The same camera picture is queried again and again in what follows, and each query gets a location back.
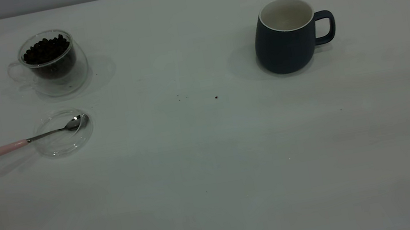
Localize dark grey-blue ceramic mug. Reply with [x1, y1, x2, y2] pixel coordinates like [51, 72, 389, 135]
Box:
[248, 0, 343, 78]

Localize pink-handled metal spoon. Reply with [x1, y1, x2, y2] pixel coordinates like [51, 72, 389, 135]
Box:
[0, 113, 92, 159]

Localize pile of coffee beans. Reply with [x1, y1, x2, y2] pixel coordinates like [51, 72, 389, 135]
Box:
[20, 32, 79, 83]

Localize small clear glass dish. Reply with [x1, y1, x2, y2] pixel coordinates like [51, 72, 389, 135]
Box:
[29, 105, 98, 161]

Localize clear double-wall glass cup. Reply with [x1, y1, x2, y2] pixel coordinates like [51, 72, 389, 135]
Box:
[2, 25, 93, 104]

